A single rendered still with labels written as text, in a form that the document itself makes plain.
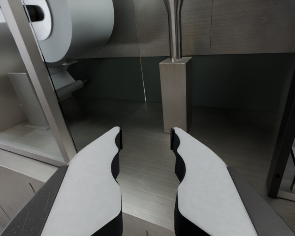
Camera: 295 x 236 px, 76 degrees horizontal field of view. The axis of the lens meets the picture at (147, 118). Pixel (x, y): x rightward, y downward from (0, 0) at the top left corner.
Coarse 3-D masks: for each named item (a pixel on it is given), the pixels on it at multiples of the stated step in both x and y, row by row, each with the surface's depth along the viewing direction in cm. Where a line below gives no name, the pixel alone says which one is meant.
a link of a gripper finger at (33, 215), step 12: (60, 168) 9; (48, 180) 8; (60, 180) 8; (36, 192) 8; (48, 192) 8; (36, 204) 7; (48, 204) 7; (24, 216) 7; (36, 216) 7; (12, 228) 6; (24, 228) 6; (36, 228) 6
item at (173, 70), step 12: (168, 0) 53; (180, 0) 53; (168, 12) 56; (180, 12) 56; (168, 24) 58; (180, 24) 57; (180, 36) 59; (180, 48) 60; (168, 60) 64; (180, 60) 62; (168, 72) 62; (180, 72) 60; (168, 84) 64; (180, 84) 62; (168, 96) 66; (180, 96) 64; (168, 108) 68; (180, 108) 66; (168, 120) 71; (180, 120) 68; (168, 132) 73
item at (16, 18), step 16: (0, 0) 39; (16, 0) 40; (16, 16) 40; (16, 32) 41; (32, 48) 44; (32, 64) 44; (32, 80) 47; (48, 80) 48; (48, 96) 49; (48, 112) 51; (64, 128) 55; (0, 144) 75; (64, 144) 55; (48, 160) 64; (64, 160) 59
